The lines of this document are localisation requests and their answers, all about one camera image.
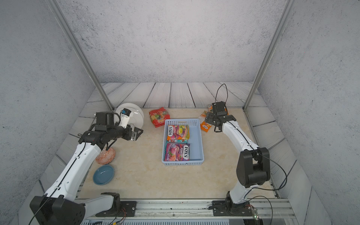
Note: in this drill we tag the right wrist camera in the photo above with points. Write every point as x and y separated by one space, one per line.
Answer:
219 108

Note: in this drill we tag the purple Fox's candy bag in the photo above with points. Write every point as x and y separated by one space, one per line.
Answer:
177 152

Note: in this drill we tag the red candy bag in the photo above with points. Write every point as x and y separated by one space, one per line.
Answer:
159 116

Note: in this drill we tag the orange multicolour Fox's candy bag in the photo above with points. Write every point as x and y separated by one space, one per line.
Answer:
178 133

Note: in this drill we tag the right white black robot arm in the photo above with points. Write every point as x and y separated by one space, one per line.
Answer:
253 167

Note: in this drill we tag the white plate stack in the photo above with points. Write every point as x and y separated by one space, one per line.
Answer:
137 115

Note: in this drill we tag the light blue plastic basket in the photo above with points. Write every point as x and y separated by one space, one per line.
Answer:
195 141

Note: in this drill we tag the right aluminium frame post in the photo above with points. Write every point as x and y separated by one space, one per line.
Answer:
270 51

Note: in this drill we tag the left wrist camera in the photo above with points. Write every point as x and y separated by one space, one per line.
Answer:
125 116

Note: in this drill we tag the aluminium frame post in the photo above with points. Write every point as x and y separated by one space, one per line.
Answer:
60 18
270 51

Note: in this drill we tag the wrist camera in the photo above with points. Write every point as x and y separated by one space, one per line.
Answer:
125 116
219 108

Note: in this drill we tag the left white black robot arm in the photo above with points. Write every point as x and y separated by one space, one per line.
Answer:
57 205

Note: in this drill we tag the aluminium front rail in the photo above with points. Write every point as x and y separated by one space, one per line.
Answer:
265 211

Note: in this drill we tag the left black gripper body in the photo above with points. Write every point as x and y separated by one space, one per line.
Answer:
119 132

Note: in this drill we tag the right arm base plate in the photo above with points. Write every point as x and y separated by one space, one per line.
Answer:
227 208

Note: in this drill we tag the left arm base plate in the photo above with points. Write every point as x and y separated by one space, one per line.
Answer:
123 208

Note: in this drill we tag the left aluminium frame post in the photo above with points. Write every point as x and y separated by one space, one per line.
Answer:
60 18

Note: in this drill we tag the blue small plate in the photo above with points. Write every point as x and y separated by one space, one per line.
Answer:
103 175

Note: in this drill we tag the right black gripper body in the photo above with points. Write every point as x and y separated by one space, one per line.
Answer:
212 118

